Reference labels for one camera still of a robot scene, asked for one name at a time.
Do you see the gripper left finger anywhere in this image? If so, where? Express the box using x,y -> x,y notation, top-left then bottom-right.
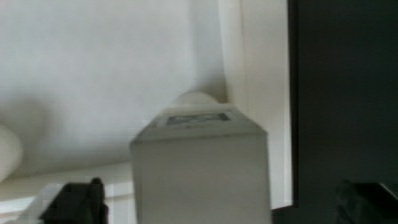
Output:
14,177 -> 112,224

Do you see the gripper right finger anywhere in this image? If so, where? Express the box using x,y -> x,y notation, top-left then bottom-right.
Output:
334,181 -> 398,224

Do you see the white table leg with tag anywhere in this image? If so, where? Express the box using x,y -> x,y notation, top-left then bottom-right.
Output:
129,92 -> 272,224

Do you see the white square tabletop part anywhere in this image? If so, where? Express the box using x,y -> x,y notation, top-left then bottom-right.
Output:
0,0 -> 293,224

